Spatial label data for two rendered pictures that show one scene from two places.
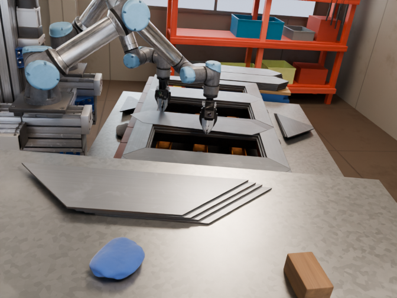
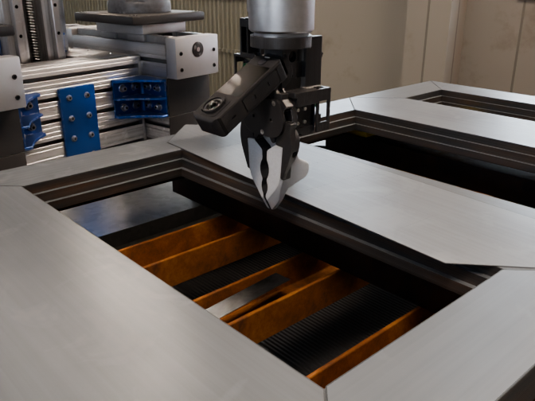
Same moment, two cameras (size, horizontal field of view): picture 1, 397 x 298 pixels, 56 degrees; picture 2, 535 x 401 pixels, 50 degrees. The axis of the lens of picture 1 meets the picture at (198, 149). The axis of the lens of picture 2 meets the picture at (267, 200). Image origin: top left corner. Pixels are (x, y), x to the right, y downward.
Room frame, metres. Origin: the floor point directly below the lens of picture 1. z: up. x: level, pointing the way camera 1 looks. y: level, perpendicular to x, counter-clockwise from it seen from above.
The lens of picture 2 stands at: (1.27, -0.55, 1.13)
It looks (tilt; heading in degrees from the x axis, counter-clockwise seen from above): 22 degrees down; 50
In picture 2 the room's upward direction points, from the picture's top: straight up
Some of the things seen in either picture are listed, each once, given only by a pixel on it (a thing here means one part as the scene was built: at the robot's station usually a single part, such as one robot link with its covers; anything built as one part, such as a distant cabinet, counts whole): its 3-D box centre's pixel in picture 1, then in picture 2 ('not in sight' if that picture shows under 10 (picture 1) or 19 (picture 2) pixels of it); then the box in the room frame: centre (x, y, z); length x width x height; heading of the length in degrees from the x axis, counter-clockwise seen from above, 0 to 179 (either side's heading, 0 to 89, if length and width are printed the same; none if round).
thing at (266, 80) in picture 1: (236, 76); not in sight; (2.89, -0.25, 0.82); 0.80 x 0.40 x 0.06; 92
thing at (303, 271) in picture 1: (306, 277); not in sight; (0.58, -0.25, 1.07); 0.10 x 0.06 x 0.05; 13
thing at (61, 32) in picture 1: (62, 36); not in sight; (2.00, 0.78, 1.20); 0.13 x 0.12 x 0.14; 160
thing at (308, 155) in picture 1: (299, 141); not in sight; (1.98, -0.58, 0.73); 1.20 x 0.26 x 0.03; 2
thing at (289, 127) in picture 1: (295, 125); not in sight; (2.13, -0.58, 0.77); 0.45 x 0.20 x 0.04; 2
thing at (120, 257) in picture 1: (119, 258); not in sight; (0.59, 0.15, 1.06); 0.12 x 0.10 x 0.03; 162
